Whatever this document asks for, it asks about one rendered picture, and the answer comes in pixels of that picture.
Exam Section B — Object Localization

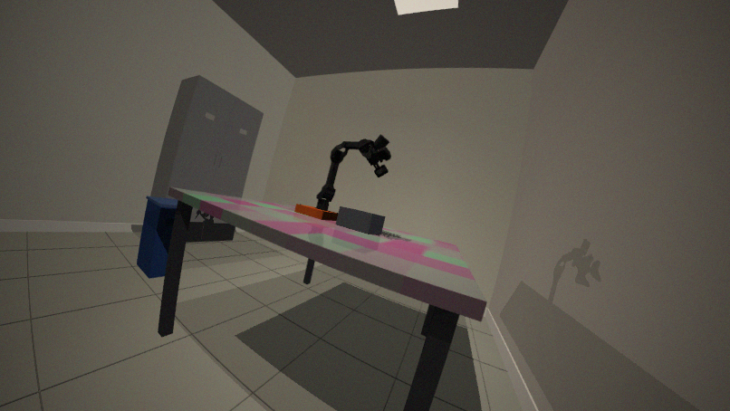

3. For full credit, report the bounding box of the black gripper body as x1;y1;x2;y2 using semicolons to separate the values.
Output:
359;141;389;177

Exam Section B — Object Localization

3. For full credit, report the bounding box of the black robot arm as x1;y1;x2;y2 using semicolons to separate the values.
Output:
315;134;391;211

